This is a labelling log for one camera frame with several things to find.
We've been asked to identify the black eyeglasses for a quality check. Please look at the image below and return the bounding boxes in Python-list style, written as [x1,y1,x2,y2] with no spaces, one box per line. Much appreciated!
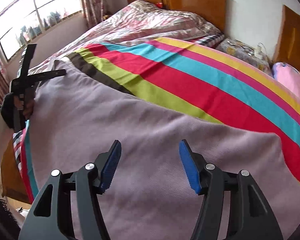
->
[237,43,253,55]

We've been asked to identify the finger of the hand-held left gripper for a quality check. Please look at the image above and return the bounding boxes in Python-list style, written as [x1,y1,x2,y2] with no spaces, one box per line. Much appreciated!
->
[18,44,38,78]
[11,69,67,87]

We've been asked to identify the floral pink quilt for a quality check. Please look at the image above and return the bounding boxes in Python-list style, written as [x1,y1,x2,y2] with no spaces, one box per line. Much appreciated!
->
[27,0,224,68]

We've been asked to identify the plaid pillow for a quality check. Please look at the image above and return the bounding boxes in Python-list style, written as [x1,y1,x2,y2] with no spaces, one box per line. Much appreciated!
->
[190,33,225,47]

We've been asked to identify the dark fringed cloth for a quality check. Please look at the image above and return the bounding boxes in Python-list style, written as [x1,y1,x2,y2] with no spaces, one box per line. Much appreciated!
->
[0,197,21,240]

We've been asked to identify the striped colourful blanket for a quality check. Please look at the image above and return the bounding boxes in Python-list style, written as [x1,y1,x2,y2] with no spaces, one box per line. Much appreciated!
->
[12,37,300,205]

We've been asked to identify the person's left hand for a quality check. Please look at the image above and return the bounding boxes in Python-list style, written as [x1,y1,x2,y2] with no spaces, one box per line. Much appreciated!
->
[22,97,35,120]

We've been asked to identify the plaid cloth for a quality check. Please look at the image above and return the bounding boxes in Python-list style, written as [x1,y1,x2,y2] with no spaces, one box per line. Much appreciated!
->
[12,127,26,171]

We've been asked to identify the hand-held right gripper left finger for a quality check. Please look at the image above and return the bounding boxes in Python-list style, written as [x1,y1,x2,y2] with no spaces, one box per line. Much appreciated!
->
[18,140,122,240]

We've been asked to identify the lilac pants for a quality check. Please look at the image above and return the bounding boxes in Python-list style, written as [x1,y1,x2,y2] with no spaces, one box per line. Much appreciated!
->
[20,60,300,240]

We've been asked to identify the plain wooden headboard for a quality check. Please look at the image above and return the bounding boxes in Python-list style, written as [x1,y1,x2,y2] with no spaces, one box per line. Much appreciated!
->
[126,0,227,33]

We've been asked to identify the nightstand with patterned cover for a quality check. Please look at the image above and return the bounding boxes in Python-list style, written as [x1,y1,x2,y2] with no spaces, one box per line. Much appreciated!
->
[215,39,273,77]

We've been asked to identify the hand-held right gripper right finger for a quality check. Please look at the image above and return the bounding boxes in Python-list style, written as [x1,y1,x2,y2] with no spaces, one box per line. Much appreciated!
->
[179,139,284,240]

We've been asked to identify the wooden bed frame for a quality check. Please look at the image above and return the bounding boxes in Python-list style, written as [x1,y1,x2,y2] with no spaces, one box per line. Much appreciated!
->
[0,137,31,204]

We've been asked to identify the window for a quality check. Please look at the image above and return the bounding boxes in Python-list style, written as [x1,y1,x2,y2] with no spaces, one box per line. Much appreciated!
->
[0,0,83,61]

